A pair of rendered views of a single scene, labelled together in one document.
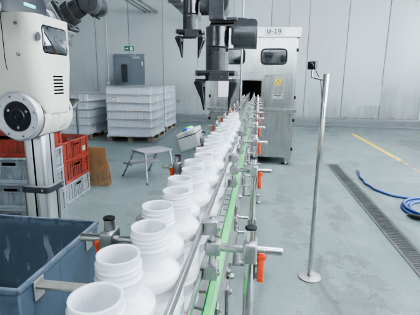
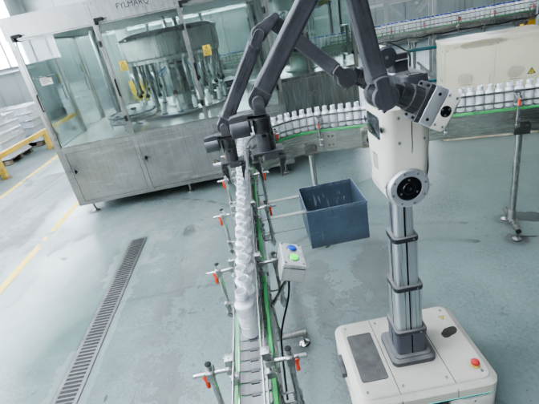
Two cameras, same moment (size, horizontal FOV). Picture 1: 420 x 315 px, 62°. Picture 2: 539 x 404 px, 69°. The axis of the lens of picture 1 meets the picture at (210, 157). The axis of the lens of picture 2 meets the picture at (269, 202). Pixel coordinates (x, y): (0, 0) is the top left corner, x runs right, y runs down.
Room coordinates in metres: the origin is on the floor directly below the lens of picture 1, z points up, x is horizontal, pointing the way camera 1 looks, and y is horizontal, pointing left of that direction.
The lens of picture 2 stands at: (2.55, -0.09, 1.86)
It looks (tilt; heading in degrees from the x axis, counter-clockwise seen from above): 25 degrees down; 173
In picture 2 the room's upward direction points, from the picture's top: 12 degrees counter-clockwise
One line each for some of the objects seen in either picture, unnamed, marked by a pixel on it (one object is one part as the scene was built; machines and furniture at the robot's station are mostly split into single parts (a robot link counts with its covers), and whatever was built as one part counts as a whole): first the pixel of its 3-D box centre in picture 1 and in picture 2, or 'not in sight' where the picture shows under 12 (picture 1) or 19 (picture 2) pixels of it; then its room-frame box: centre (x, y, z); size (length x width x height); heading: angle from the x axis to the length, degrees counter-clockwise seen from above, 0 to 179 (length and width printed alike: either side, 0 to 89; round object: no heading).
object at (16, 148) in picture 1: (25, 138); not in sight; (3.11, 1.66, 0.78); 0.61 x 0.41 x 0.22; 179
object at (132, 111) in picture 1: (137, 112); not in sight; (8.00, 1.67, 0.59); 1.24 x 1.03 x 1.17; 175
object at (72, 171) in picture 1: (60, 167); not in sight; (3.81, 1.67, 0.33); 0.61 x 0.41 x 0.22; 175
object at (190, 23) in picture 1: (190, 25); (265, 143); (1.38, 0.08, 1.51); 0.10 x 0.07 x 0.07; 82
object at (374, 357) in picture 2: not in sight; (405, 351); (1.21, 0.59, 0.24); 0.68 x 0.53 x 0.41; 83
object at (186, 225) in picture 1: (176, 248); not in sight; (0.44, 0.04, 1.08); 0.06 x 0.06 x 0.17
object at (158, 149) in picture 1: (147, 162); not in sight; (4.62, 0.84, 0.21); 0.61 x 0.47 x 0.41; 46
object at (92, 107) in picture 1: (81, 114); not in sight; (8.28, 3.03, 0.50); 1.23 x 1.05 x 1.00; 171
